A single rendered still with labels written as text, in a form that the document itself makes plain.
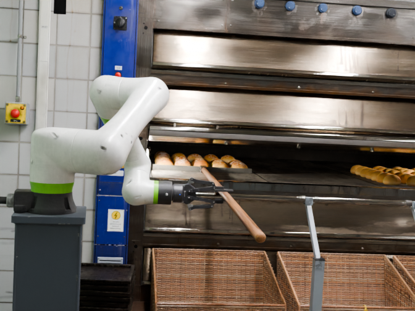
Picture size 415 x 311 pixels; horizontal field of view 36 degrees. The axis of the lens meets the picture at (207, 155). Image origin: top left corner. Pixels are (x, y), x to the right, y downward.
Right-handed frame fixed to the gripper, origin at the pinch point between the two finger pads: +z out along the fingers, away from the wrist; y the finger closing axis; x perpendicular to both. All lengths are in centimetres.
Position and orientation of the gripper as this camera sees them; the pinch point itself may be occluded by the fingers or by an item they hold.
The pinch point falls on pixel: (223, 195)
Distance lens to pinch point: 254.3
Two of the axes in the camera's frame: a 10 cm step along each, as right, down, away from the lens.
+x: 1.0, 0.8, -9.9
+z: 9.9, 0.5, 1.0
